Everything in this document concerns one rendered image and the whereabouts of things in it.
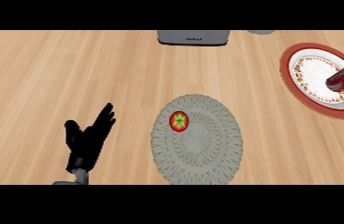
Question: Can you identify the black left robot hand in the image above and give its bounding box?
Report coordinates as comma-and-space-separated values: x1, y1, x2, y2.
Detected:
63, 102, 118, 175

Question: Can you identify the grey round woven placemat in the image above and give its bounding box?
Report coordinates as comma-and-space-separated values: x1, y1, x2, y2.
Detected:
149, 94, 244, 186

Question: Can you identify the red-rimmed white floral plate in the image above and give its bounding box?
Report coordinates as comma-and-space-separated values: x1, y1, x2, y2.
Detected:
278, 42, 344, 120

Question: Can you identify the dark red object on plate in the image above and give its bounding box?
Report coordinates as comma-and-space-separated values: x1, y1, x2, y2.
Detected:
324, 67, 344, 93

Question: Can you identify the grey box appliance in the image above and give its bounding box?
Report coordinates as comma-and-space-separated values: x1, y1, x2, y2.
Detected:
156, 30, 231, 47

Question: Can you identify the grey round object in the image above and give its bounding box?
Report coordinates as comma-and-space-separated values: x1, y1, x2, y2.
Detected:
246, 30, 275, 36

